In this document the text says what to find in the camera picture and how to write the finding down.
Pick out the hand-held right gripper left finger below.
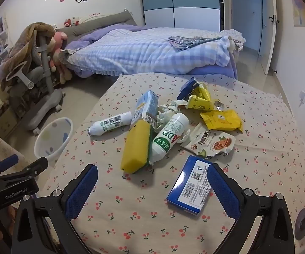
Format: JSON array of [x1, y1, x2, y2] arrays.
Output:
[[11, 164, 98, 254]]

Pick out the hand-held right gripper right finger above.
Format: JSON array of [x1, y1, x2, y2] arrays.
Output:
[[207, 163, 296, 254]]

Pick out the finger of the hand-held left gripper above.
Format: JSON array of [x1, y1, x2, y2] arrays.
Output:
[[0, 154, 19, 176], [9, 157, 49, 184]]

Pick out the white spotted plastic bin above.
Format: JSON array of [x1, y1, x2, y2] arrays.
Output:
[[34, 117, 73, 163]]

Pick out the yellow sponge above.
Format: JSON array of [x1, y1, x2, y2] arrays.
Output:
[[120, 120, 154, 174]]

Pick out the white paper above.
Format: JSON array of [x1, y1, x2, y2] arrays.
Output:
[[156, 99, 188, 131]]

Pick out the light blue milk carton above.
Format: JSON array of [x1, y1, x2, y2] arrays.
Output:
[[130, 90, 160, 131]]

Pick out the flat blue white box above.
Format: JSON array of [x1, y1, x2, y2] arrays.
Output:
[[166, 155, 216, 214]]

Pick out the brown cardboard box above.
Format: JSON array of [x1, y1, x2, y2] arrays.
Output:
[[0, 108, 19, 139]]

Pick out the white nut snack packet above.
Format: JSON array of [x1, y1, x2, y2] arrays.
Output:
[[180, 123, 235, 159]]

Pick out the cherry print cloth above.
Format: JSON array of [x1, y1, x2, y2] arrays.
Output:
[[46, 73, 305, 254]]

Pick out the yellow snack packet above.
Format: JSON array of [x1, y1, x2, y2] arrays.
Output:
[[200, 109, 243, 133]]

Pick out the large white green bottle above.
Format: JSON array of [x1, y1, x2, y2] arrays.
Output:
[[148, 112, 189, 166]]

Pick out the small white plastic bottle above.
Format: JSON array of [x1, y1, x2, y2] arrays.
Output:
[[87, 112, 133, 137]]

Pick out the yellow drink carton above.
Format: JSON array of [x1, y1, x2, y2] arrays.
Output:
[[185, 83, 215, 112]]

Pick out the grey desk chair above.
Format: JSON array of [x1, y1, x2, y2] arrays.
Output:
[[0, 24, 64, 135]]

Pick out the small dark blue box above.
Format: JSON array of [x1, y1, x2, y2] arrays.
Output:
[[177, 77, 202, 101]]

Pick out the purple fleece blanket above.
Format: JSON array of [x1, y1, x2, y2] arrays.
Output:
[[64, 24, 238, 79]]

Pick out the brown blanket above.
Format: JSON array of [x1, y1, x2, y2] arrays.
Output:
[[0, 22, 56, 85]]

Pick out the folded striped cloth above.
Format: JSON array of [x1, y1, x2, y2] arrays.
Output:
[[168, 35, 223, 52]]

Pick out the white door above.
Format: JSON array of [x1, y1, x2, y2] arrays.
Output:
[[258, 0, 279, 76]]

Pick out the white cat plush toy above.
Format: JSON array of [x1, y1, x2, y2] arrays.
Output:
[[64, 16, 80, 27]]

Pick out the long grey pillow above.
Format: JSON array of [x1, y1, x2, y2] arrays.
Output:
[[56, 11, 138, 36]]

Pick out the white blue wardrobe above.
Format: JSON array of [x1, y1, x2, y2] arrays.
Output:
[[139, 0, 223, 32]]

